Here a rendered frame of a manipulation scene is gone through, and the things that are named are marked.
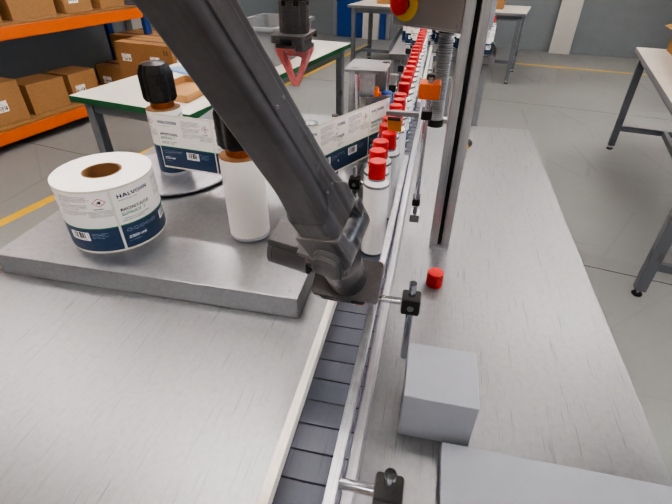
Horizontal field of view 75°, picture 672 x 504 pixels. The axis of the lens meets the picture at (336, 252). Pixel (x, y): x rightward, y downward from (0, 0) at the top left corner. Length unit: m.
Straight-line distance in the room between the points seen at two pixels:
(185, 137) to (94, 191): 0.34
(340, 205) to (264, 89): 0.15
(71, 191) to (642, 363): 2.11
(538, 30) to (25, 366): 8.19
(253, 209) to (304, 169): 0.53
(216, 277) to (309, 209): 0.47
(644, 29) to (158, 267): 8.14
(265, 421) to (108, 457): 0.22
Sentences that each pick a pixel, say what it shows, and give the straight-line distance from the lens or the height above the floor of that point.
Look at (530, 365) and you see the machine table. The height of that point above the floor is 0.83.
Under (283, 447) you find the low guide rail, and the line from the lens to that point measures 0.59.
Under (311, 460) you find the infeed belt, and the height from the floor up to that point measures 0.88.
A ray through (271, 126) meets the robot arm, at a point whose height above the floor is 1.29.
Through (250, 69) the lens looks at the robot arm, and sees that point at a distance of 0.37.
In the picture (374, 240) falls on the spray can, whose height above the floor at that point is 0.92.
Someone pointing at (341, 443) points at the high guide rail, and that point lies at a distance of 0.53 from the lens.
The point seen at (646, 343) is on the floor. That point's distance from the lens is 2.36.
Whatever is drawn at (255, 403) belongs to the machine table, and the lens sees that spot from 0.73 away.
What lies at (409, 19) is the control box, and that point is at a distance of 0.95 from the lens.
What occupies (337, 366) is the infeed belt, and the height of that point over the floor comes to 0.88.
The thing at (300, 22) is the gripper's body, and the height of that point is 1.30.
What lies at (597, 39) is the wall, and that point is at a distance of 8.51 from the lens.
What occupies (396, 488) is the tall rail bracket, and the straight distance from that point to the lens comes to 0.50.
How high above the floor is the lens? 1.42
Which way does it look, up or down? 35 degrees down
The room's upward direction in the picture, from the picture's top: straight up
